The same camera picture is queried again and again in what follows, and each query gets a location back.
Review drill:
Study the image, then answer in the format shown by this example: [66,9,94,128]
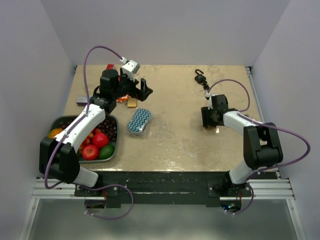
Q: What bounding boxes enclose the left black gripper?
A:
[113,68,153,102]

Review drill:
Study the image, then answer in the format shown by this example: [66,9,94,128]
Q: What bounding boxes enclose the brass padlock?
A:
[127,97,138,108]
[205,126,216,131]

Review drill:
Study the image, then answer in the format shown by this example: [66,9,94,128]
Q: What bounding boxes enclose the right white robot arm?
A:
[201,93,283,197]

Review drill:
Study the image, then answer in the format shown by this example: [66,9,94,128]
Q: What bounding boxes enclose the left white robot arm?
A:
[39,69,153,196]

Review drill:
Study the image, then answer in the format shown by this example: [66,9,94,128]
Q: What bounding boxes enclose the orange razor package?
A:
[116,95,129,103]

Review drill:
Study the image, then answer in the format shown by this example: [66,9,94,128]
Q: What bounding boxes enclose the blue zigzag sponge pack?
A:
[126,108,152,137]

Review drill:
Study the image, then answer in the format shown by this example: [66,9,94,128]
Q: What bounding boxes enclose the red box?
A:
[106,64,115,70]

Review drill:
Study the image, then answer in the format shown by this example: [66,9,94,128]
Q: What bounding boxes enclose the dark grape bunch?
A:
[51,116,118,141]

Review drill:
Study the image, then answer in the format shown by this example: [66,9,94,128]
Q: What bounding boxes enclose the purple white toothpaste box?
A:
[76,95,90,107]

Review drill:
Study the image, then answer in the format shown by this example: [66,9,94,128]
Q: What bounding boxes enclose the red apple back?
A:
[92,132,110,149]

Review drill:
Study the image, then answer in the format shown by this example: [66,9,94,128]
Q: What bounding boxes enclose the red apple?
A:
[82,144,100,161]
[92,132,110,149]

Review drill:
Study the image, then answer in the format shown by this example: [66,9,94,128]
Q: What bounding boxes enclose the grey fruit tray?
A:
[48,115,119,164]

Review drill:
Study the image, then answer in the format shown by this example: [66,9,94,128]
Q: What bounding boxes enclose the green avocado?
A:
[98,144,115,160]

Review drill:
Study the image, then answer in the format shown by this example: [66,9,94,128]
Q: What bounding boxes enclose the small red fruits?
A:
[78,128,101,151]

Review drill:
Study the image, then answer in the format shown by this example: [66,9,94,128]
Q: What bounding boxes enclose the red apple front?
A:
[82,144,100,161]

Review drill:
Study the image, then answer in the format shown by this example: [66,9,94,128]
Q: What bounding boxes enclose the orange flower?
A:
[47,128,64,139]

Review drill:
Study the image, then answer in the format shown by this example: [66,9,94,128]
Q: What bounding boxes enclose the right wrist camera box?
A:
[205,91,213,110]

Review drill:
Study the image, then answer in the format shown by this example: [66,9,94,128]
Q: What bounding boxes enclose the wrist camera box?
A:
[120,57,141,82]
[205,91,213,110]

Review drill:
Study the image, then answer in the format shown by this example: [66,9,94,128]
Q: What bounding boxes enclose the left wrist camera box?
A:
[120,57,141,82]

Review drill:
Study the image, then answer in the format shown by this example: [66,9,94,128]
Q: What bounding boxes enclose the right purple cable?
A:
[206,79,311,215]

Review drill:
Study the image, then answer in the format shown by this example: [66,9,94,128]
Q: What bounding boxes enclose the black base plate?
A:
[42,170,279,209]

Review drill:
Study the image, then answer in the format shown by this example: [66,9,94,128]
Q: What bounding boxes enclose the aluminium rail frame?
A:
[18,65,307,240]

